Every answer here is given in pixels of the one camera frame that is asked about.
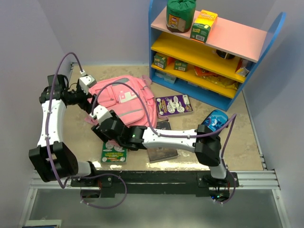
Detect pink student backpack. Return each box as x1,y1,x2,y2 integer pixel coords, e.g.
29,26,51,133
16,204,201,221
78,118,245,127
88,75,159,128

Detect Tale of Two Cities book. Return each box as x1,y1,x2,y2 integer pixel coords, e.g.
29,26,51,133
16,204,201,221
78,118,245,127
147,120,178,163

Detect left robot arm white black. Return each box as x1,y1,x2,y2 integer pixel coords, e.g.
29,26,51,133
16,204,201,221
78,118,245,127
28,75,98,186

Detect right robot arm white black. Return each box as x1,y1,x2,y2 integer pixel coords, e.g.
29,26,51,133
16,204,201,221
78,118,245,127
92,112,228,187

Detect orange yellow snack bag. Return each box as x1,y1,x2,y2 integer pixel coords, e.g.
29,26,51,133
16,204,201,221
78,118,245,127
194,66,239,90

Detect green coin book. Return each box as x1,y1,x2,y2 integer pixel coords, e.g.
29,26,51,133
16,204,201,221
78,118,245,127
101,142,127,163

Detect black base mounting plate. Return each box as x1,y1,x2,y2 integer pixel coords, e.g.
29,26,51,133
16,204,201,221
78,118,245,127
71,171,239,198

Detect purple comic book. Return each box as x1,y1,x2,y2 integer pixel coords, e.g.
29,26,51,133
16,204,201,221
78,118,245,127
156,95,193,116

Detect clear blue plastic boxes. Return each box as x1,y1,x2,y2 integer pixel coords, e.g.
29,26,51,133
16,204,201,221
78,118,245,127
155,70,177,84

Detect green small box left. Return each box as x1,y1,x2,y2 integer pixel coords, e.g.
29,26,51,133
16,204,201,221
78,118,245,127
153,53,168,69

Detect green small box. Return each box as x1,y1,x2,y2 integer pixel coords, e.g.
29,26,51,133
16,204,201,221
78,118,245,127
153,53,168,69
174,59,188,72

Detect green small box right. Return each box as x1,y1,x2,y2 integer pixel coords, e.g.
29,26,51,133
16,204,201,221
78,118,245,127
174,59,188,72

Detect blue shark pencil case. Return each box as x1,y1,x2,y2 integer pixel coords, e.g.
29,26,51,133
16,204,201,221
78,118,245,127
202,109,228,132

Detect blue yellow pink shelf unit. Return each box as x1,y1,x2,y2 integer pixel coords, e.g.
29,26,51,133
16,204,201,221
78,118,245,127
148,0,286,111

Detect yellow green carton box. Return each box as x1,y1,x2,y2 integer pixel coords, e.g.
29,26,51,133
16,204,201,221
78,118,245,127
190,10,218,43

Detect black bowl on shelf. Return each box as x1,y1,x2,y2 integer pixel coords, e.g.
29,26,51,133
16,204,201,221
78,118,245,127
216,49,235,59

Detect green wrapped jar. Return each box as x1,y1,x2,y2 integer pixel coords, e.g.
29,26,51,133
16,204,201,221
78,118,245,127
166,0,196,33

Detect small packet on shelf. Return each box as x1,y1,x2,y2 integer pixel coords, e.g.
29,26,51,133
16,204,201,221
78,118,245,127
235,58,252,77

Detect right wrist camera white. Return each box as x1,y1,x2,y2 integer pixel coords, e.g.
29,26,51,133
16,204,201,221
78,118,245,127
90,105,112,122

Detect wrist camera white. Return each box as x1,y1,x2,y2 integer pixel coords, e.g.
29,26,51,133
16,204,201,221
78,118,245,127
90,105,112,122
78,75,97,94

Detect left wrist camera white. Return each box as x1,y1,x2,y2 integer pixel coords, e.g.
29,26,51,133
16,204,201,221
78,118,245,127
78,75,97,94

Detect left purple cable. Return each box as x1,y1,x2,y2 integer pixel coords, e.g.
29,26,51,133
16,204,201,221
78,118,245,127
46,52,128,209

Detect purple cable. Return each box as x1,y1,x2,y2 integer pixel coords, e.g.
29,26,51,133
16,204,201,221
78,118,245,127
46,52,128,209
91,82,238,205

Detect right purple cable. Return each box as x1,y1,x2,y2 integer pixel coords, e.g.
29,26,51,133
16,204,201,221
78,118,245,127
91,82,238,205

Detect aluminium frame rail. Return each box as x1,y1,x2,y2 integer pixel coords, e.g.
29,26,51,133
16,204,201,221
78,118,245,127
29,171,281,190

